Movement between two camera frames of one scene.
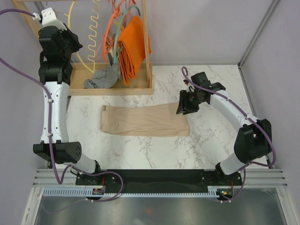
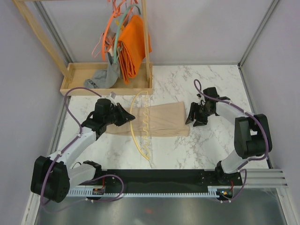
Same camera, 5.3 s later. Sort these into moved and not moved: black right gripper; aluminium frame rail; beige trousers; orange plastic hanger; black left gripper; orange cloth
Moved: black right gripper; black left gripper
Not moved: orange plastic hanger; aluminium frame rail; beige trousers; orange cloth
